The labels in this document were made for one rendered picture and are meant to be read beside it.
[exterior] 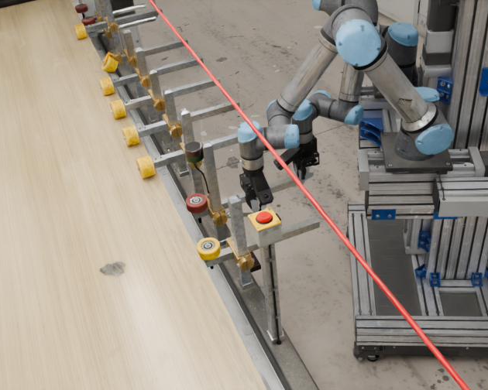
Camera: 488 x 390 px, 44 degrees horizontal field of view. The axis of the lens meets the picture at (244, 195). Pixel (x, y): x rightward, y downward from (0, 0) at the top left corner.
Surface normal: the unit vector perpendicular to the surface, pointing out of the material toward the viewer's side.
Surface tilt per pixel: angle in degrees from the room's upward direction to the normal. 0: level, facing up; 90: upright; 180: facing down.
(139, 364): 0
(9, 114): 0
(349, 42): 84
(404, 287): 0
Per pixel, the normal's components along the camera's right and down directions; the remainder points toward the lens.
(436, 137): 0.11, 0.70
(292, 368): -0.10, -0.77
